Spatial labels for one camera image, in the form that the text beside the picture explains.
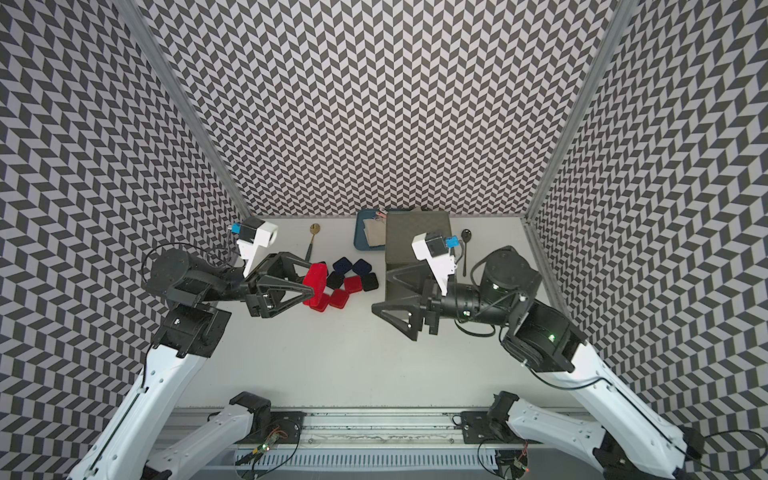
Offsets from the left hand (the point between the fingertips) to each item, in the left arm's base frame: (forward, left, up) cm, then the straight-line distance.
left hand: (316, 289), depth 48 cm
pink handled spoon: (+60, -6, -43) cm, 74 cm away
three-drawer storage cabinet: (+36, -14, -25) cm, 46 cm away
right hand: (-2, -11, -1) cm, 11 cm away
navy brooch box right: (+35, 0, -44) cm, 56 cm away
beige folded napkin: (+50, -4, -42) cm, 66 cm away
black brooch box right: (+28, -4, -43) cm, 51 cm away
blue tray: (+46, +1, -43) cm, 63 cm away
